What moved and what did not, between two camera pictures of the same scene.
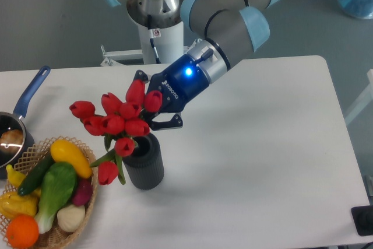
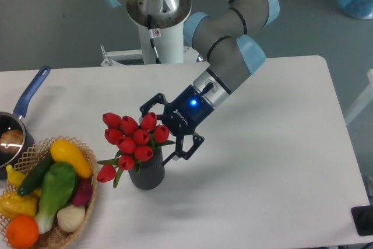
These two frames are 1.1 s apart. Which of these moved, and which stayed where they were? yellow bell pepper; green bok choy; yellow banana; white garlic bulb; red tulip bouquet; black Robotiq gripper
Moved: black Robotiq gripper; red tulip bouquet
Stayed: yellow banana; yellow bell pepper; green bok choy; white garlic bulb
